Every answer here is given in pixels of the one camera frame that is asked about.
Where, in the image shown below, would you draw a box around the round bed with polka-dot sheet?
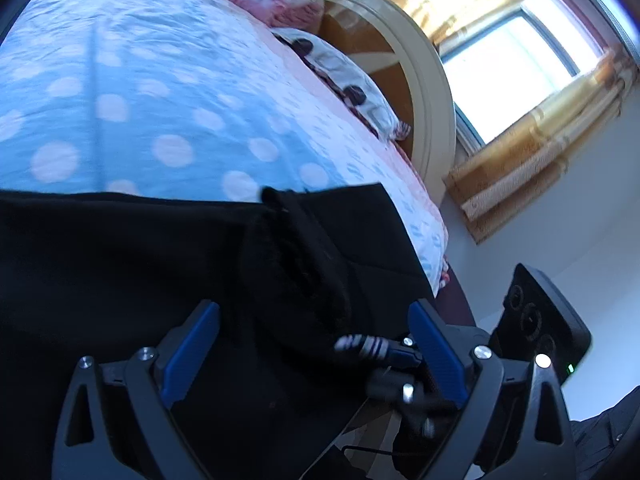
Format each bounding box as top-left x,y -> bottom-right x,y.
0,0 -> 476,328

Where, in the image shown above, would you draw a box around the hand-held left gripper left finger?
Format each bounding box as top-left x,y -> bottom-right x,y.
52,299 -> 222,480

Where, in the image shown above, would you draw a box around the white patterned pillow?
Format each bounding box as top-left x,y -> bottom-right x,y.
272,27 -> 412,141

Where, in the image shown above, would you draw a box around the cream and brown headboard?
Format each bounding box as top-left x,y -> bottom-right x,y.
285,0 -> 457,206

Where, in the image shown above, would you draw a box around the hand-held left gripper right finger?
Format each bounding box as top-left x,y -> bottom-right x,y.
407,299 -> 577,480

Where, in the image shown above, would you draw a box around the window beside headboard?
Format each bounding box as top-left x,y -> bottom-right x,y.
440,0 -> 606,151

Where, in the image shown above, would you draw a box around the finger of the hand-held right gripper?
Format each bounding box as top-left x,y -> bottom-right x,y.
334,332 -> 426,370
365,367 -> 455,441

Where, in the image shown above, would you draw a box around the person's right forearm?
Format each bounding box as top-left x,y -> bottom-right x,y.
570,385 -> 640,480

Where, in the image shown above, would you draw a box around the black pants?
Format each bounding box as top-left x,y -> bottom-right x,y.
0,182 -> 437,480

